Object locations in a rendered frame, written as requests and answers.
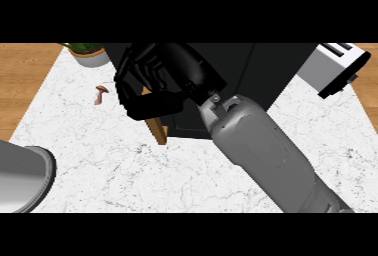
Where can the black cabinet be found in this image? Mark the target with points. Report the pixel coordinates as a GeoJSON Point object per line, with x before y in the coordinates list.
{"type": "Point", "coordinates": [277, 73]}

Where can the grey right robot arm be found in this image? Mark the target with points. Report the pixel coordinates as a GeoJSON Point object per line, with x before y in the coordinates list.
{"type": "Point", "coordinates": [260, 150]}

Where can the green potted plant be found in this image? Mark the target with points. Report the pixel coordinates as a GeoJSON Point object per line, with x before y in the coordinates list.
{"type": "Point", "coordinates": [90, 55]}

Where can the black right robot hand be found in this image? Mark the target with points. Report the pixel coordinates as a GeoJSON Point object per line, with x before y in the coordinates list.
{"type": "Point", "coordinates": [167, 73]}

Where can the white and black toaster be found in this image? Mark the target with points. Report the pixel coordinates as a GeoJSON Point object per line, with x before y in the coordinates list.
{"type": "Point", "coordinates": [332, 68]}

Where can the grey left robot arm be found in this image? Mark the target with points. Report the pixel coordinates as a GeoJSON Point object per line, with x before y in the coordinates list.
{"type": "Point", "coordinates": [22, 176]}

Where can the small brown curved object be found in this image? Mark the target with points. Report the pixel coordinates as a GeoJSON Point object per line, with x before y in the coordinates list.
{"type": "Point", "coordinates": [100, 95]}

